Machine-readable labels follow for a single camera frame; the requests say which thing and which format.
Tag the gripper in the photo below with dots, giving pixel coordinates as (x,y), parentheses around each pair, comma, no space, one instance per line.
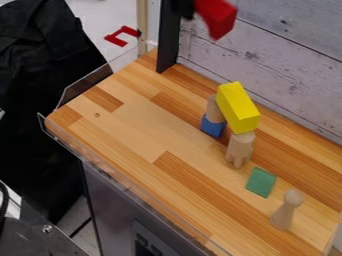
(183,8)

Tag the red arch block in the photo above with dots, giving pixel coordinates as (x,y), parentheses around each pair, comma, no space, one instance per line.
(219,16)

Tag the wooden cylinder block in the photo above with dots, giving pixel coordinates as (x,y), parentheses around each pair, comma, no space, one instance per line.
(214,110)

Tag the yellow block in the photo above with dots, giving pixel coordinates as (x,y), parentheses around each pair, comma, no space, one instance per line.
(238,106)

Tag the blue block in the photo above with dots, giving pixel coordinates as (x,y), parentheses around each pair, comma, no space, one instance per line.
(213,128)

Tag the wooden arch block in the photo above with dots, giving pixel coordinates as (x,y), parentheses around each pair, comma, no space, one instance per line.
(240,146)

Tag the green block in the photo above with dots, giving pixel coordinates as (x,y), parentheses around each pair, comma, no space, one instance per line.
(261,182)

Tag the red tape mark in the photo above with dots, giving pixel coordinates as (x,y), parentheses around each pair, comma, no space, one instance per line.
(119,36)

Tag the black fabric cover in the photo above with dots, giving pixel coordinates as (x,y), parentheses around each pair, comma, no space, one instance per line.
(40,83)

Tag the wooden peg figure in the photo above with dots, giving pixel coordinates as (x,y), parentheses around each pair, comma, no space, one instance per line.
(286,213)

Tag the black metal base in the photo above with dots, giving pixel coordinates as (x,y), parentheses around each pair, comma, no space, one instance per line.
(26,233)

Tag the black post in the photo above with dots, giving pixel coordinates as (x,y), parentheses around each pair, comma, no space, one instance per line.
(167,40)

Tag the wooden post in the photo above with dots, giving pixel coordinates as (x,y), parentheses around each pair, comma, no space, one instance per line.
(142,26)

